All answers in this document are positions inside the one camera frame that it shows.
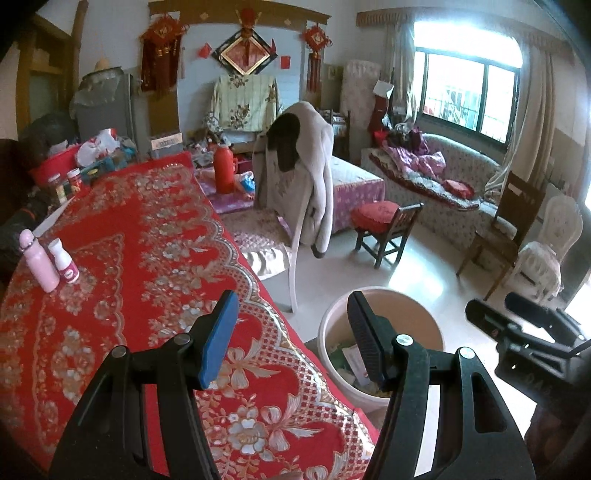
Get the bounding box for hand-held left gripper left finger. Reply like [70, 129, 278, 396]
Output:
[48, 290, 241, 480]

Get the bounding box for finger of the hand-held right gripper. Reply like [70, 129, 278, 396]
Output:
[505, 292, 561, 326]
[465, 299, 513, 342]

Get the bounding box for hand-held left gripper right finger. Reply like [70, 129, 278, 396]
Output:
[347, 290, 536, 480]

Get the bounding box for stacked white plastic chairs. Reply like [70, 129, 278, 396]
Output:
[510, 195, 583, 301]

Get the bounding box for white plastic chair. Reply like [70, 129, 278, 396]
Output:
[233, 138, 333, 312]

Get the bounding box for small wooden stool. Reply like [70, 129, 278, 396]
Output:
[355, 203, 424, 269]

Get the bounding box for floral chair seat cushion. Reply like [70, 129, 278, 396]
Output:
[233, 208, 296, 278]

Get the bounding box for tall wooden chair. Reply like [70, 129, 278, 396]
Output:
[457, 171, 546, 301]

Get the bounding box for round red cushion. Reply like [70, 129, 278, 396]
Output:
[351, 202, 402, 234]

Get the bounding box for red floral tablecloth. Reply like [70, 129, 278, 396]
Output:
[0, 151, 382, 480]

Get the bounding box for floral sofa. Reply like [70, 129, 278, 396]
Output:
[369, 134, 518, 241]

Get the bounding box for red trimmed sofa blanket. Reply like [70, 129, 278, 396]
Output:
[369, 150, 485, 208]

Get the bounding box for red thermos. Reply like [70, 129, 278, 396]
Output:
[213, 143, 238, 195]

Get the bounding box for white pill bottle pink label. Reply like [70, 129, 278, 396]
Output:
[47, 237, 80, 284]

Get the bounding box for pink clothes pile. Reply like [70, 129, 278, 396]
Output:
[383, 129, 446, 178]

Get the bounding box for long beige curtain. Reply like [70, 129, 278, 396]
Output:
[485, 46, 555, 204]

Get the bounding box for flat cardboard box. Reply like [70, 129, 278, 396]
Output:
[148, 133, 184, 160]

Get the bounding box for white flat strip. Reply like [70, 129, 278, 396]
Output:
[34, 203, 70, 237]

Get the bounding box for teal carton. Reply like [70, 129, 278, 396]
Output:
[81, 154, 122, 178]

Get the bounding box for dark brown garment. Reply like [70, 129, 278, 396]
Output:
[267, 113, 301, 171]

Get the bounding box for red cloth bag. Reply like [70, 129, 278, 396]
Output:
[369, 95, 389, 144]

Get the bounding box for white plastic bag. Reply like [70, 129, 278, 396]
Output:
[76, 129, 120, 167]

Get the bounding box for window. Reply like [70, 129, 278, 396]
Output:
[416, 34, 525, 144]

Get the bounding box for red plastic basin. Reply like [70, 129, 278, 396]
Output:
[30, 145, 81, 185]

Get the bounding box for floral checked cloth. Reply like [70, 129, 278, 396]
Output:
[205, 74, 282, 134]

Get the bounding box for floral rolled mattress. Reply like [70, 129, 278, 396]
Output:
[341, 60, 382, 121]

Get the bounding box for grey refrigerator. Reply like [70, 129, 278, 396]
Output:
[74, 69, 139, 148]

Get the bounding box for black plastic bag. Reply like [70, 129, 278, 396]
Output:
[18, 113, 77, 162]

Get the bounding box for wooden cabinet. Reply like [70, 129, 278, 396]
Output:
[18, 14, 79, 121]

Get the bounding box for diamond framed wall decoration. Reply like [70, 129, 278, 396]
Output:
[212, 30, 278, 77]

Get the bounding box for large red knot wall hanging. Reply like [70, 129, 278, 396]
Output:
[141, 14, 188, 93]

